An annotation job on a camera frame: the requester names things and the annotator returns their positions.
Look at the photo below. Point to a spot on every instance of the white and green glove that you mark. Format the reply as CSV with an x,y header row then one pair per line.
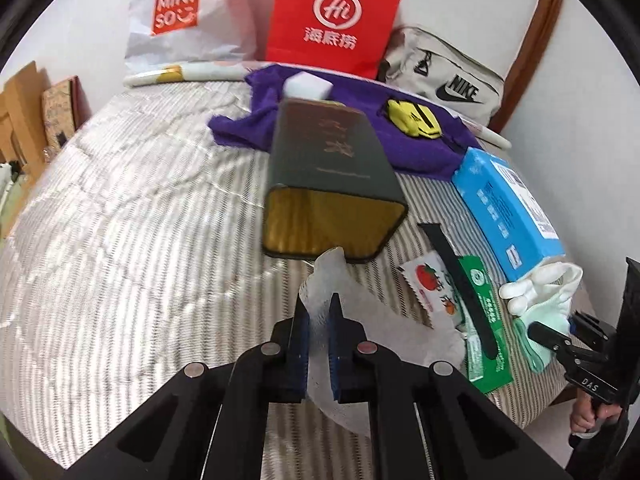
x,y
550,280

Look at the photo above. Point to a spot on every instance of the dark tin box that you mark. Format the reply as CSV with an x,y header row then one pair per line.
x,y
325,160

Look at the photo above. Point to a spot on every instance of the patterned book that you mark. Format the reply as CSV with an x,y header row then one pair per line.
x,y
60,110

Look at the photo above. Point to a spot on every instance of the rolled printed paper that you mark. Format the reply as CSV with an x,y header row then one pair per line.
x,y
200,71

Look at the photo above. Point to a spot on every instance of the purple towel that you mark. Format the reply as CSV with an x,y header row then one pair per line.
x,y
235,125

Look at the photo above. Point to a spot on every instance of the clear plastic bag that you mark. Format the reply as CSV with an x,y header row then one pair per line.
x,y
380,330

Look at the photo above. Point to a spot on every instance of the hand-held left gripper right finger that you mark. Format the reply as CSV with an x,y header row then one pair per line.
x,y
336,355

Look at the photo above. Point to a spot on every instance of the tomato print sauce packet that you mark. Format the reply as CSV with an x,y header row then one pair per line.
x,y
425,280

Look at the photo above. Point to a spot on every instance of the person's right hand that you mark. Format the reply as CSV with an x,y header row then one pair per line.
x,y
582,417

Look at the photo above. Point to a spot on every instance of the grey sling bag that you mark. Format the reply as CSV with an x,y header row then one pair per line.
x,y
440,65

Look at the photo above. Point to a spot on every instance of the white plastic shopping bag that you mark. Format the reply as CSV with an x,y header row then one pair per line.
x,y
220,20

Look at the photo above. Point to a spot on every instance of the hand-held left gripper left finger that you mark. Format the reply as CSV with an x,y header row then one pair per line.
x,y
300,355

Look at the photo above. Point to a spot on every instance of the white sponge block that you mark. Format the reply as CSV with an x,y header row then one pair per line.
x,y
307,86

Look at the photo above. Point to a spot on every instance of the wooden headboard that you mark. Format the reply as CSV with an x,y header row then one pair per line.
x,y
17,110

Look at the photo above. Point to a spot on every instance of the yellow zip pouch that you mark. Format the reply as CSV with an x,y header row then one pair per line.
x,y
400,115

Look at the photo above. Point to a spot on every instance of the wooden door frame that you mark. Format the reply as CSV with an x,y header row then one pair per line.
x,y
535,35

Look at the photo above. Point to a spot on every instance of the blue cardboard box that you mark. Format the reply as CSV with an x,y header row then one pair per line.
x,y
495,210

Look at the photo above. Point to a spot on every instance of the green packet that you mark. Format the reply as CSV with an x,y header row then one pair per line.
x,y
492,360

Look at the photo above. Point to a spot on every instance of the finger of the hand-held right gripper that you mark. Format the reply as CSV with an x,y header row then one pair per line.
x,y
590,380
592,327

